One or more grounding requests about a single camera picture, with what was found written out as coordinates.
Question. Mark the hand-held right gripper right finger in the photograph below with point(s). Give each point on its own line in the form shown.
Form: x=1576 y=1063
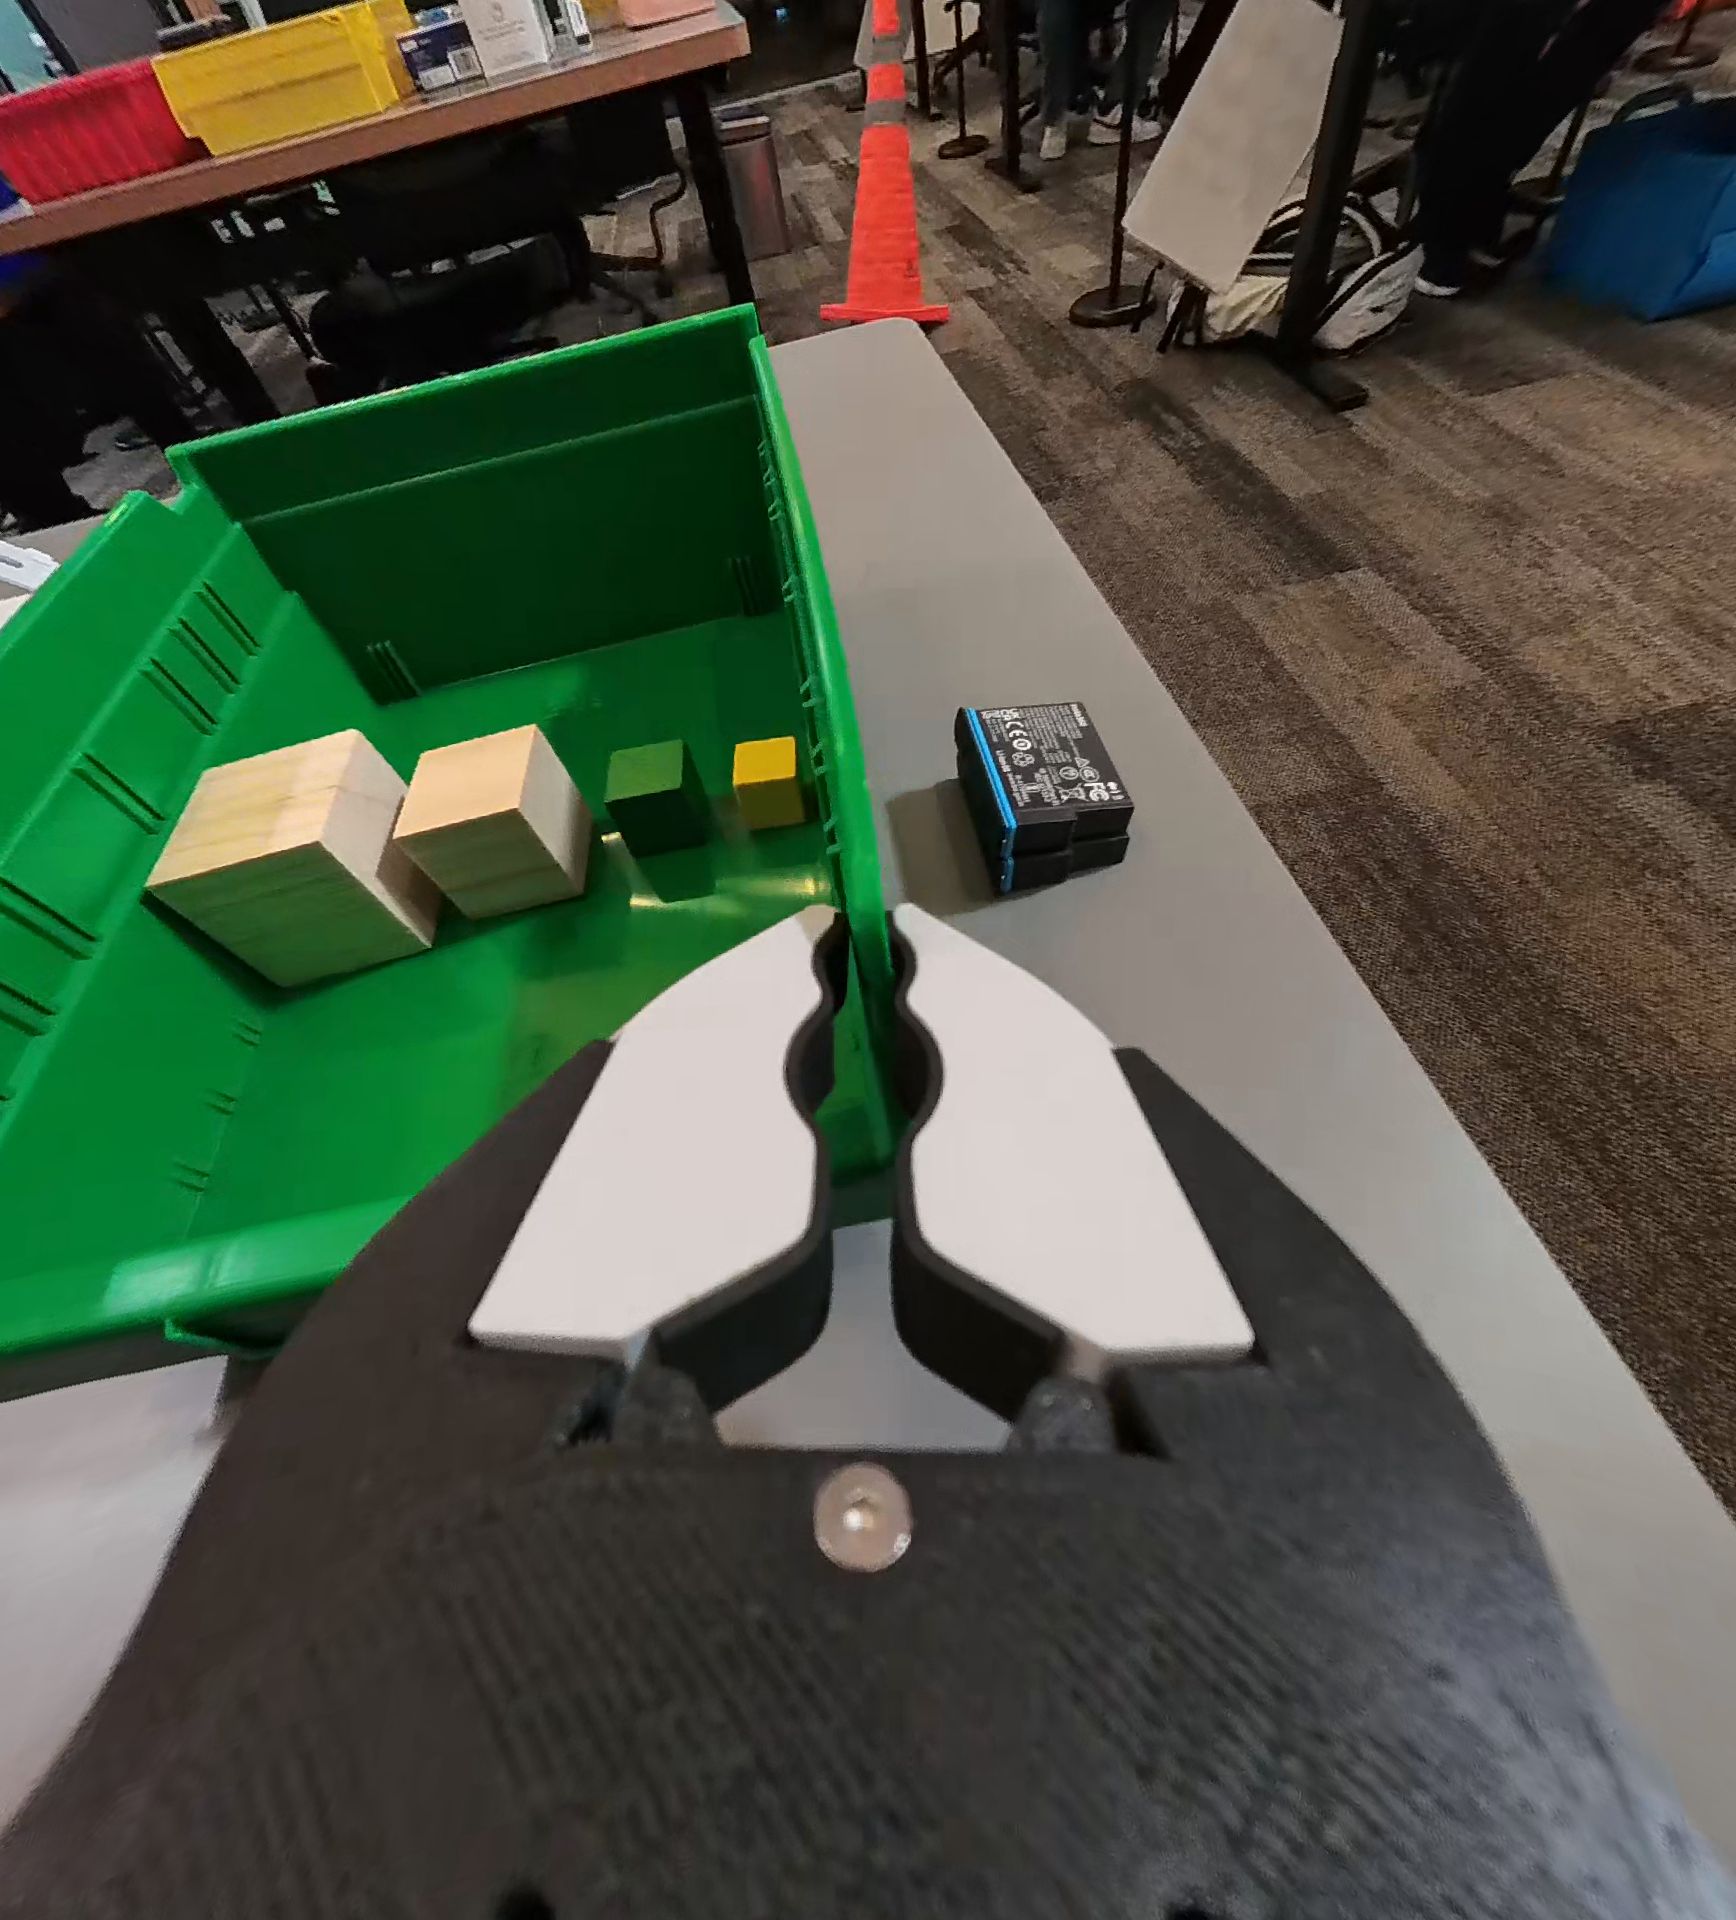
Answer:
x=1079 y=1184

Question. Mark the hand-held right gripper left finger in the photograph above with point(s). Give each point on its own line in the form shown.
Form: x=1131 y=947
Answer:
x=658 y=1184

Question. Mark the green cube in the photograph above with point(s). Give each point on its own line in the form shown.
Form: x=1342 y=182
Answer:
x=651 y=788

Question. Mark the small wooden cube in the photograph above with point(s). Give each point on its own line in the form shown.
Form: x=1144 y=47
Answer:
x=492 y=819

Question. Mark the yellow cube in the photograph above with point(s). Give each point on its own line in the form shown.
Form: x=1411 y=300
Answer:
x=766 y=781

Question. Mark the large wooden cube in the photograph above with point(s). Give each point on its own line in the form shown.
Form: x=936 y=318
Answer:
x=298 y=855

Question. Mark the green plastic bin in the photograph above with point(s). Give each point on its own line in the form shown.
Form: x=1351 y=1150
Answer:
x=508 y=524

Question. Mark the white black backpack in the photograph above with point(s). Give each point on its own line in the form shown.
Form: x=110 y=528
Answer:
x=1348 y=285

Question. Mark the silver trash can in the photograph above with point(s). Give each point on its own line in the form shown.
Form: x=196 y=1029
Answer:
x=756 y=189

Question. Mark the orange traffic cone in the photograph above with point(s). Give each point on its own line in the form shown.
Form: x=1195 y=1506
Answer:
x=886 y=195

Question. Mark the grey flat panel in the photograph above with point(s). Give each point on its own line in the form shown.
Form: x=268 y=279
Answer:
x=1237 y=134

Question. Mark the wooden work table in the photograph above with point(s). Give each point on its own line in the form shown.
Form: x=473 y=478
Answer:
x=508 y=121

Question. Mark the blue bag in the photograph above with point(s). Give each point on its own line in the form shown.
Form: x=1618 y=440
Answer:
x=1679 y=210

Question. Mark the yellow plastic bin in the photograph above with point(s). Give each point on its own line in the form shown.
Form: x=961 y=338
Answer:
x=282 y=74

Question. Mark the red plastic bin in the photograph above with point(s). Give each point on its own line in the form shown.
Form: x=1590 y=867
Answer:
x=73 y=128

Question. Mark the black camera battery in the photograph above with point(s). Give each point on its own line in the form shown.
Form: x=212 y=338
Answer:
x=1040 y=759
x=1062 y=873

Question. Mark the black stanchion post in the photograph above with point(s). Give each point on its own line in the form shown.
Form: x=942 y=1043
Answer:
x=1116 y=285

